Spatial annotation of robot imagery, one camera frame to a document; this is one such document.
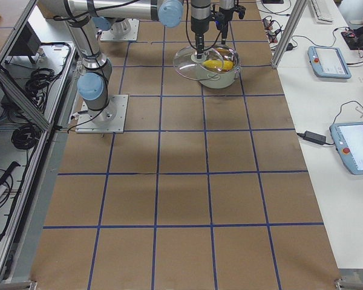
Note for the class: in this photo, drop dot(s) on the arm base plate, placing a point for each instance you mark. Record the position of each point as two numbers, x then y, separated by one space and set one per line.
111 119
123 31

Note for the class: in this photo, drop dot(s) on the pale green steel pot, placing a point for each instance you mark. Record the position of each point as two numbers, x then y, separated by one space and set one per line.
219 80

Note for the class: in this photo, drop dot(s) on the small usb hub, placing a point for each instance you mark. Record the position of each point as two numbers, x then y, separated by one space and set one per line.
273 36
268 23

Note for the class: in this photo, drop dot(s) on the aluminium frame post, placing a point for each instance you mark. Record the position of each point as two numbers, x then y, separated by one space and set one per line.
289 29

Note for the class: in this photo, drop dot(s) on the far teach pendant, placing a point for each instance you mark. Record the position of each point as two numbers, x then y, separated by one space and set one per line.
328 62

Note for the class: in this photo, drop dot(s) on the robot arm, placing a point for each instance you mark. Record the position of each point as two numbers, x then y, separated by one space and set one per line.
89 23
228 6

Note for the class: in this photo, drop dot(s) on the near teach pendant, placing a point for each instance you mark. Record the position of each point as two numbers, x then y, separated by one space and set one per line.
348 139

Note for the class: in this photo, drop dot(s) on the glass pot lid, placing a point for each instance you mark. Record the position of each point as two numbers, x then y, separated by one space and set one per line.
185 63

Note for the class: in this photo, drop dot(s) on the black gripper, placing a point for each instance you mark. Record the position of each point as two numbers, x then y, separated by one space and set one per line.
225 20
198 25

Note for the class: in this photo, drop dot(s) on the teach pendant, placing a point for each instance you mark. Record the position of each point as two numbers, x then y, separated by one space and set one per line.
328 62
348 139

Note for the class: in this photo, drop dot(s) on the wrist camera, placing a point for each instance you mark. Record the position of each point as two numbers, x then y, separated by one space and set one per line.
241 10
219 20

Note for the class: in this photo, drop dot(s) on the black power adapter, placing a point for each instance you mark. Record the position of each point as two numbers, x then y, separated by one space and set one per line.
314 137

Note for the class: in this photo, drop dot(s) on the yellow corn cob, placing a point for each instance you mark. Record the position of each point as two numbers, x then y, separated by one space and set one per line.
218 66

